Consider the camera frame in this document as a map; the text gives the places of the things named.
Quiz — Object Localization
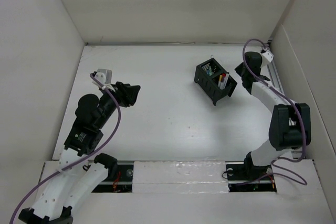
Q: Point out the purple-capped white marker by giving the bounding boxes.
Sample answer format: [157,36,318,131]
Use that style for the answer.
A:
[223,78,229,89]

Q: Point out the red and purple marker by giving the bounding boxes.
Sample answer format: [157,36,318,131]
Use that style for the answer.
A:
[220,77,227,90]

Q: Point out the black two-compartment organizer box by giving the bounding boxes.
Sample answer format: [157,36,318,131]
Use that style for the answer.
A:
[194,58,237,105]

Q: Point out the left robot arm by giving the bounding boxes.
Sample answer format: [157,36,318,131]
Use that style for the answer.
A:
[18,82,141,223]

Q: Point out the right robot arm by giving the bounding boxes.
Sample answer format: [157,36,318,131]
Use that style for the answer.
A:
[235,50,311,179]

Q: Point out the white foam block front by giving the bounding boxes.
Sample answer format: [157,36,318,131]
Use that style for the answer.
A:
[132,161,229,194]

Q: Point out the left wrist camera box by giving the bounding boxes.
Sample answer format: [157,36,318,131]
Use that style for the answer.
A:
[90,69,114,91]

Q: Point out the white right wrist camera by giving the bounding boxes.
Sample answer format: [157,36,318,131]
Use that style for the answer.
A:
[260,48,274,67]

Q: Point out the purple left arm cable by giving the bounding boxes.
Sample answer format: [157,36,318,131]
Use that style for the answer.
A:
[9,73,122,224]

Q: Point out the aluminium rail right edge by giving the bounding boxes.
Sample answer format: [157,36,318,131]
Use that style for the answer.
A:
[262,42,305,156]

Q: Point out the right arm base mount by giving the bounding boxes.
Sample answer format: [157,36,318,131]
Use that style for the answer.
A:
[222,163,276,193]

